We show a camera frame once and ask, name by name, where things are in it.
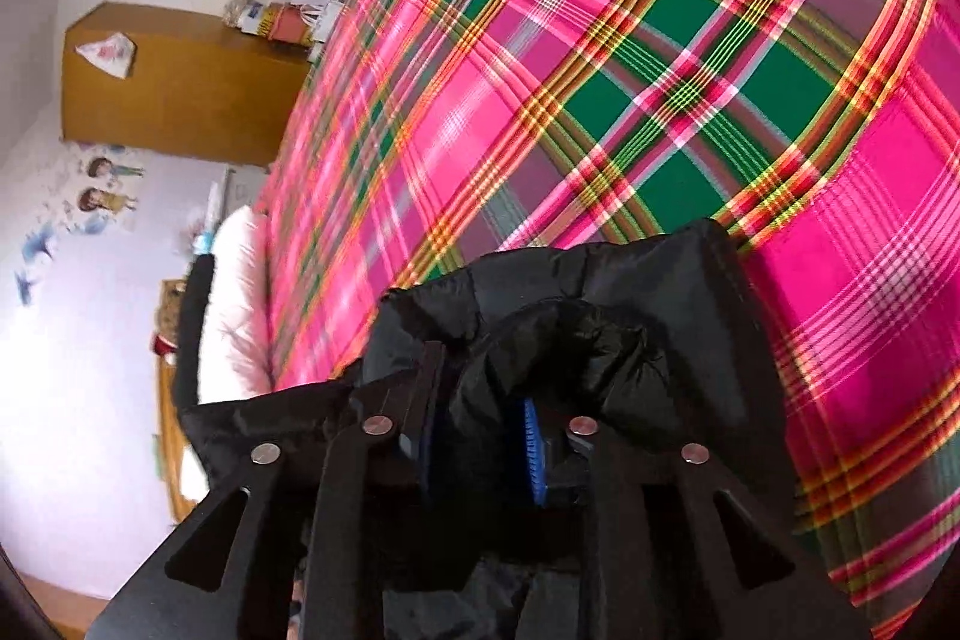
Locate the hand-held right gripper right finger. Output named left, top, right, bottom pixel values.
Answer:
left=517, top=395, right=875, bottom=640

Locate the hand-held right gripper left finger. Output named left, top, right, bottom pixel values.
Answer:
left=86, top=340, right=451, bottom=640

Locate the black puffer jacket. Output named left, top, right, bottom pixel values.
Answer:
left=176, top=218, right=800, bottom=640

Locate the white duvet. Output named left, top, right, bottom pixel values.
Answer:
left=196, top=205, right=275, bottom=405

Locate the black pillow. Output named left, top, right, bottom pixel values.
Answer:
left=174, top=254, right=219, bottom=417

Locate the white bedside table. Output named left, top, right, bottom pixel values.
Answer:
left=214, top=166, right=268, bottom=222

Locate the pink plaid bed sheet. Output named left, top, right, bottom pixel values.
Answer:
left=255, top=0, right=960, bottom=640

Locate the wooden wardrobe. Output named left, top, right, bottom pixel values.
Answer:
left=61, top=1, right=317, bottom=167

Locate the white plastic basket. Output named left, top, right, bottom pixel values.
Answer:
left=300, top=0, right=343, bottom=42

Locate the white paper sticker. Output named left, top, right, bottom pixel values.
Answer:
left=75, top=32, right=137, bottom=79

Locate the cartoon wall poster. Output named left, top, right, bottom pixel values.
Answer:
left=15, top=141, right=148, bottom=305

